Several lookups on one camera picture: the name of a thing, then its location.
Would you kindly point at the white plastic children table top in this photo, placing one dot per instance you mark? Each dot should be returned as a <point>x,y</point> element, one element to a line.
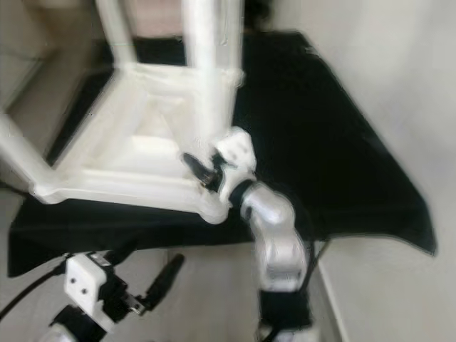
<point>128,157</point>

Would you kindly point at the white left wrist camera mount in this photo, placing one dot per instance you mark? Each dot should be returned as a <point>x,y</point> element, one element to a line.
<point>85,281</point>

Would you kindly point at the black tablecloth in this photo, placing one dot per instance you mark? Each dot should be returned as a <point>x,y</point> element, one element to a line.
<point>328,142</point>

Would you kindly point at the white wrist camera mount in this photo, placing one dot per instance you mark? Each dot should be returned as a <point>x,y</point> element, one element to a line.
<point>235,149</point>
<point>85,281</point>

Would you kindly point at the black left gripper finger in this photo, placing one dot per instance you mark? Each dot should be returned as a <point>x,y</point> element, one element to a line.
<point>123,251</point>
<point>166,281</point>

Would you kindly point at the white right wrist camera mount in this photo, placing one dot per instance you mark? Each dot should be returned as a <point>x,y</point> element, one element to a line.
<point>235,149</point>

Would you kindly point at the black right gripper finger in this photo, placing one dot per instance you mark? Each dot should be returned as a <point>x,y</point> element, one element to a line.
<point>196,169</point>

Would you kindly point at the pink checked cloth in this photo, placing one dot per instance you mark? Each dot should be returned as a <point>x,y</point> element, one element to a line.
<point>164,14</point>

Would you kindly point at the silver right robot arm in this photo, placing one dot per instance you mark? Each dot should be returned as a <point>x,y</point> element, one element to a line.
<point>278,235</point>

